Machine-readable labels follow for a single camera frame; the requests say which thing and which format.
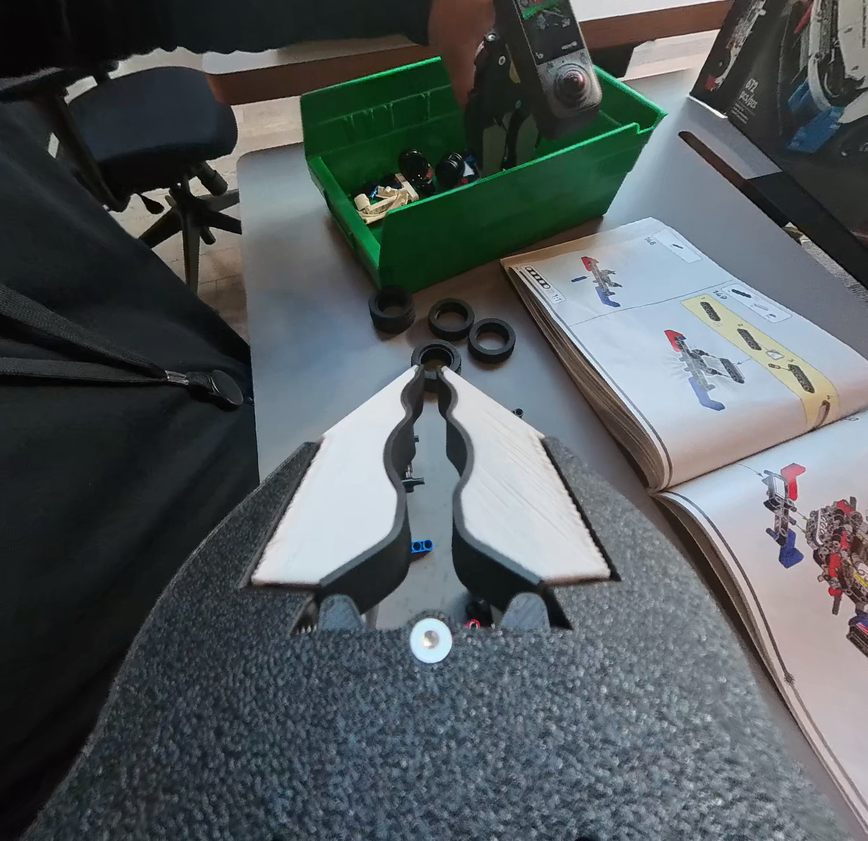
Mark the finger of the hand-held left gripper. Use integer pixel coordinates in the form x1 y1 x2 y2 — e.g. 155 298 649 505
507 100 542 172
467 103 508 177

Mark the black rubber toy tire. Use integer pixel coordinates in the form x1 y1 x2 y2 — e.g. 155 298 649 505
428 298 476 341
368 286 416 333
468 318 516 364
411 341 463 394

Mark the pile of brick pieces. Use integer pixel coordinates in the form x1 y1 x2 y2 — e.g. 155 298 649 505
353 146 479 226

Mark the person's left forearm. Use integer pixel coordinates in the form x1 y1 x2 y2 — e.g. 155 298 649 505
0 0 442 85

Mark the black toy set box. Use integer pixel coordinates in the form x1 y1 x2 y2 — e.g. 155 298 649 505
688 0 868 177

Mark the black office chair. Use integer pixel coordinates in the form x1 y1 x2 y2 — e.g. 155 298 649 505
41 64 244 294

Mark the green plastic bin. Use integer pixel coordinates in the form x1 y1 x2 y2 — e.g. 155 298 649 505
300 57 667 294

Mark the person's left hand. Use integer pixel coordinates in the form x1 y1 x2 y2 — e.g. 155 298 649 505
434 0 501 106

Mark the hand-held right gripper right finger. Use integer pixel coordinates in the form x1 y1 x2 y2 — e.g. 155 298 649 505
437 368 613 592

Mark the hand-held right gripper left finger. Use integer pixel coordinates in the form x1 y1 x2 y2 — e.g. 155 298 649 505
251 365 428 592

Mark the black lanyard with metal clip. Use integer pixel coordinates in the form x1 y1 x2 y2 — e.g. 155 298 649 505
0 283 245 409

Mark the instruction booklet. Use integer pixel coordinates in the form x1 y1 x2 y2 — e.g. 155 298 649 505
500 217 868 815

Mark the black beam brick assembly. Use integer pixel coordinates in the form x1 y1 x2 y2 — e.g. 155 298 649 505
400 434 436 557

